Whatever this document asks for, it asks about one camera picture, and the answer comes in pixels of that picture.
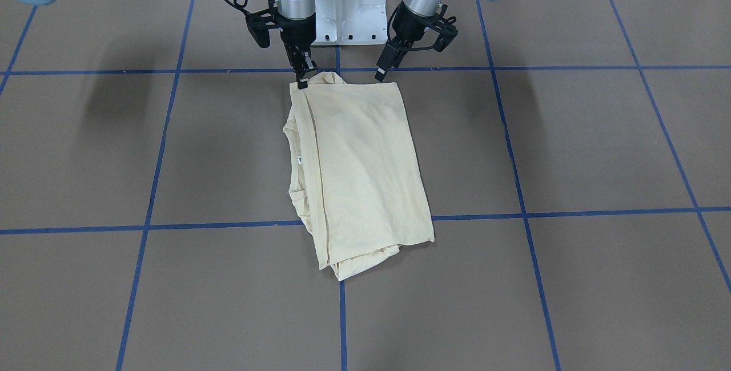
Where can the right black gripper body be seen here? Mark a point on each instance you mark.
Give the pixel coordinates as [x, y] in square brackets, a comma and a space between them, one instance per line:
[297, 33]

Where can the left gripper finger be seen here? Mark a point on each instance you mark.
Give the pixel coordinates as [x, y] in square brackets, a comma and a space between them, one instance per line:
[391, 57]

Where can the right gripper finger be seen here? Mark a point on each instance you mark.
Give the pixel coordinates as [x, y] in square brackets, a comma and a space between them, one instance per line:
[303, 65]

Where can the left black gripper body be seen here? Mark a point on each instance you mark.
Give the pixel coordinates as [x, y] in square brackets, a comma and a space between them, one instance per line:
[409, 29]

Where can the cream long-sleeve printed shirt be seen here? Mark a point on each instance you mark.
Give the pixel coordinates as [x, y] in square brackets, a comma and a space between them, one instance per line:
[355, 179]

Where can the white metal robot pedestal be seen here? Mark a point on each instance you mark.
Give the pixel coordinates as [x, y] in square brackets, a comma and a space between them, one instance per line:
[350, 22]

